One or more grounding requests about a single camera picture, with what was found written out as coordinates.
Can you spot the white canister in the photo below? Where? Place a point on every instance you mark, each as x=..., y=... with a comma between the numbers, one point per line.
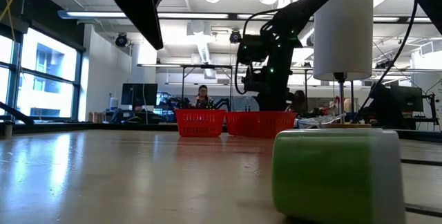
x=114, y=103

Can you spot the grey short post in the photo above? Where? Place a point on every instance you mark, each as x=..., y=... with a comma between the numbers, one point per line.
x=8, y=129

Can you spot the white shade table lamp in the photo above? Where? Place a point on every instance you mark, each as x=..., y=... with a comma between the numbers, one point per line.
x=345, y=37

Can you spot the brown cardboard boxes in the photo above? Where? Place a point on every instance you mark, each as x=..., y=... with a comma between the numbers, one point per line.
x=96, y=117

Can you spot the ceiling light strip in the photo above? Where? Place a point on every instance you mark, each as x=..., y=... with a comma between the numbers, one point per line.
x=190, y=15

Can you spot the black computer monitor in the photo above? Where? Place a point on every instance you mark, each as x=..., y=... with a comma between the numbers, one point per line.
x=138, y=94
x=411, y=97

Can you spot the green white plug charger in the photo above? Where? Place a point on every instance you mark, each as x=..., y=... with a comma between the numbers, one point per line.
x=321, y=175

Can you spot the red plastic basket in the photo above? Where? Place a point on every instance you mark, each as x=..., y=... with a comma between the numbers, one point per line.
x=200, y=123
x=259, y=125

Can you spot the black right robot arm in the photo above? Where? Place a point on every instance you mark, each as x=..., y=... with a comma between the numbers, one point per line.
x=310, y=6

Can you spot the black background rig frame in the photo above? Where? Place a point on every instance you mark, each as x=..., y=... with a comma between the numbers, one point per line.
x=207, y=66

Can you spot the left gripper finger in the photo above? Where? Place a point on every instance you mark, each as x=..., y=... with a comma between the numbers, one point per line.
x=131, y=2

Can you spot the dark window frame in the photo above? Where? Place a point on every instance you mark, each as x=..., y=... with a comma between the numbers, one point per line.
x=78, y=85

